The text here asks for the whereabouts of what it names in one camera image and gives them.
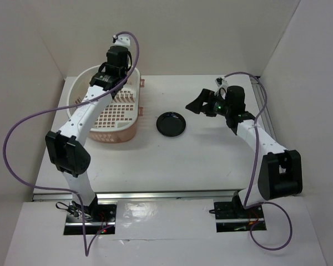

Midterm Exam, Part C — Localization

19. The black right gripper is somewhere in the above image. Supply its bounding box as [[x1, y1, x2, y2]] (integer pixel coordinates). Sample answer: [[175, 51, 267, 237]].
[[186, 88, 232, 117]]

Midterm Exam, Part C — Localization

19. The black plate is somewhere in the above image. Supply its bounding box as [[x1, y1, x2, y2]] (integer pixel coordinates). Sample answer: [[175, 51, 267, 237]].
[[156, 111, 186, 137]]

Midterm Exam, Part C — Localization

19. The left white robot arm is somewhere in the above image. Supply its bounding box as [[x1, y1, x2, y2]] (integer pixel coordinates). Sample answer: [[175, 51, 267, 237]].
[[45, 45, 132, 221]]

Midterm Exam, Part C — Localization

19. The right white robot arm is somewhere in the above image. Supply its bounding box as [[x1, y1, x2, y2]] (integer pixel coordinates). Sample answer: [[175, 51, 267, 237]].
[[186, 85, 303, 217]]

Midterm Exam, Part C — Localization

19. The pink and white dish rack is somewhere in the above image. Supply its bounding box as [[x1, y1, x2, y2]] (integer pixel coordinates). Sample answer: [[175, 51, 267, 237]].
[[67, 66, 144, 144]]

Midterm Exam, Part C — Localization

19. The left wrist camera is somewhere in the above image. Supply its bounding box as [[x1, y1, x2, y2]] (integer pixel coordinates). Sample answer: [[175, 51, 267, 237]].
[[113, 34, 130, 48]]

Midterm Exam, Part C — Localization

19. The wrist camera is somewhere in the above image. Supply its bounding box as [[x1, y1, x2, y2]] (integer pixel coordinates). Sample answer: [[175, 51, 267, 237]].
[[113, 34, 130, 48], [215, 77, 229, 90]]

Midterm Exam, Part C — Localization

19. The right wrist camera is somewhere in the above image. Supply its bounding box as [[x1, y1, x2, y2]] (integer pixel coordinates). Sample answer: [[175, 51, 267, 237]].
[[215, 77, 229, 90]]

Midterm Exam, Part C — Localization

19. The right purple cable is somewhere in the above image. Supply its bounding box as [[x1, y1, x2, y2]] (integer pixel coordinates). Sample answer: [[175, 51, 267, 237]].
[[224, 72, 292, 250]]

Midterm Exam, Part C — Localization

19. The purple cable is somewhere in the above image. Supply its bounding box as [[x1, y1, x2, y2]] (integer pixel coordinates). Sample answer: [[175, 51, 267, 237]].
[[2, 32, 140, 257], [224, 72, 292, 250]]

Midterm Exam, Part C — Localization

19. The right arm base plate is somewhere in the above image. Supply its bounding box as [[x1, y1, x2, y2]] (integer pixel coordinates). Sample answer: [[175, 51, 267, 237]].
[[209, 202, 267, 233]]

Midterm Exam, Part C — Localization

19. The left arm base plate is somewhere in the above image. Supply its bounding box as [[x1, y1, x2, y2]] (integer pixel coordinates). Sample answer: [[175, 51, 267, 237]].
[[56, 202, 117, 236]]

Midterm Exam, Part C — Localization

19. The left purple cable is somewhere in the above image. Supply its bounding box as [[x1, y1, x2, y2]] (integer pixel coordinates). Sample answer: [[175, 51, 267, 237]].
[[2, 32, 140, 257]]

